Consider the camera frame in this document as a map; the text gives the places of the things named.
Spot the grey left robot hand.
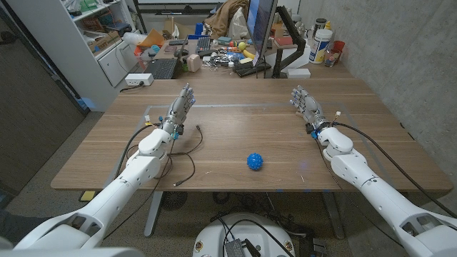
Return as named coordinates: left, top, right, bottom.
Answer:
left=161, top=83, right=196, bottom=136

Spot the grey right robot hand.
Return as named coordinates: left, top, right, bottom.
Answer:
left=289, top=84, right=331, bottom=135

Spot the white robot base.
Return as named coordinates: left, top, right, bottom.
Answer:
left=192, top=212, right=297, bottom=257

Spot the blue spiky ball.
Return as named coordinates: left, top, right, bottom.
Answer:
left=246, top=152, right=264, bottom=171

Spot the small white box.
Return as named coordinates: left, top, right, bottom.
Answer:
left=286, top=67, right=312, bottom=80

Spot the black laptop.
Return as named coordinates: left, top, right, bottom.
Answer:
left=142, top=35, right=189, bottom=81

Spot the white power strip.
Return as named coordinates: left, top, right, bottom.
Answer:
left=124, top=73, right=155, bottom=87

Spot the beige rounded speaker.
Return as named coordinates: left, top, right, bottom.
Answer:
left=186, top=53, right=203, bottom=74

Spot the white canister blue label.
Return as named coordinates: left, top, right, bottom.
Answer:
left=308, top=28, right=333, bottom=65

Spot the flat black keyboard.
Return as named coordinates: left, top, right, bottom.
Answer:
left=233, top=61, right=273, bottom=79

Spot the black mechanical keyboard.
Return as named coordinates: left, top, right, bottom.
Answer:
left=195, top=36, right=212, bottom=55

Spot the orange paper folder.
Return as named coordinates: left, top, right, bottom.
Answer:
left=138, top=28, right=166, bottom=49

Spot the black round floor fan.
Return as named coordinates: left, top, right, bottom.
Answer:
left=160, top=191, right=189, bottom=212

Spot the computer monitor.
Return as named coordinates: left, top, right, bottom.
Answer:
left=246, top=0, right=279, bottom=67

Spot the cardboard box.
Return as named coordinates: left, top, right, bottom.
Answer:
left=88, top=31, right=121, bottom=54

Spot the white shelf unit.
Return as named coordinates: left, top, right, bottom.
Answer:
left=6, top=0, right=141, bottom=112

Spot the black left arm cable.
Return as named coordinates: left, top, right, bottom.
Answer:
left=114, top=123, right=164, bottom=179

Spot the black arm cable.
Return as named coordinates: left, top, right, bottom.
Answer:
left=114, top=123, right=164, bottom=179
left=331, top=121, right=457, bottom=219

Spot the black USB cable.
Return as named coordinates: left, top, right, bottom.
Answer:
left=126, top=124, right=204, bottom=188

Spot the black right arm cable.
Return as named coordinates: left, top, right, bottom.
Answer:
left=331, top=121, right=457, bottom=219

